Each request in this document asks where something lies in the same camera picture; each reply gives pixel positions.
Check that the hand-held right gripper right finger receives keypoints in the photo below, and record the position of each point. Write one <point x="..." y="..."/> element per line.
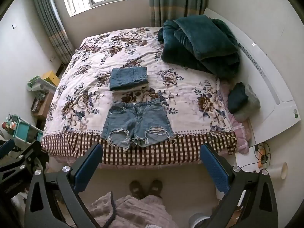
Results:
<point x="213" y="168"/>

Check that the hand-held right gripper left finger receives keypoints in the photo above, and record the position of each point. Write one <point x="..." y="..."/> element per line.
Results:
<point x="88" y="163"/>

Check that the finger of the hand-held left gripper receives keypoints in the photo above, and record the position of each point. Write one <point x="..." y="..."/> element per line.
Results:
<point x="6" y="146"/>
<point x="28" y="153"/>

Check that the ripped denim shorts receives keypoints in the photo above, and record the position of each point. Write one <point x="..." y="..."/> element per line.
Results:
<point x="133" y="123"/>

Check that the folded denim pants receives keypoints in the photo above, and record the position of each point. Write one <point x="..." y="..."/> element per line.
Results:
<point x="128" y="78"/>

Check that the teal storage cart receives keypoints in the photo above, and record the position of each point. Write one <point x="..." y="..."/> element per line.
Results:
<point x="22" y="130"/>

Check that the white nightstand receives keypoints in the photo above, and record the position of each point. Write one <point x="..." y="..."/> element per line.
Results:
<point x="247" y="159"/>

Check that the pink bed sheet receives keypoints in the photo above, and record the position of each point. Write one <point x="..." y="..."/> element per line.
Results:
<point x="239" y="133"/>

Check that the grey tape roll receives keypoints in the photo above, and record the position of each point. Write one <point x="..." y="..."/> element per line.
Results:
<point x="198" y="220"/>

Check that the brown slipper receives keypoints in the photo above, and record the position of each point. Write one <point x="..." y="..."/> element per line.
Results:
<point x="155" y="187"/>
<point x="137" y="188"/>

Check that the paper cup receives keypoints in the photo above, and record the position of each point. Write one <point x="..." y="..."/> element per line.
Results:
<point x="276" y="171"/>

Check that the cardboard box with clutter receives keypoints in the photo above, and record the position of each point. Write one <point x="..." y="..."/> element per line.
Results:
<point x="38" y="83"/>

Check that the dark green folded cloth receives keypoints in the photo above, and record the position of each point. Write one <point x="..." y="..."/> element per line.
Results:
<point x="237" y="97"/>

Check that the yellow box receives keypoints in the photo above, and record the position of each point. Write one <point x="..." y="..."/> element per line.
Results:
<point x="51" y="77"/>

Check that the floral bedspread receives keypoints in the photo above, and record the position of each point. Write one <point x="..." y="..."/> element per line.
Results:
<point x="95" y="59"/>

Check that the white headboard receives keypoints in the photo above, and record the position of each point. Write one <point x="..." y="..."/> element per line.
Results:
<point x="261" y="52"/>

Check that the dark green plush blanket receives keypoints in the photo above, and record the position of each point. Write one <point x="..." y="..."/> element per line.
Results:
<point x="201" y="40"/>

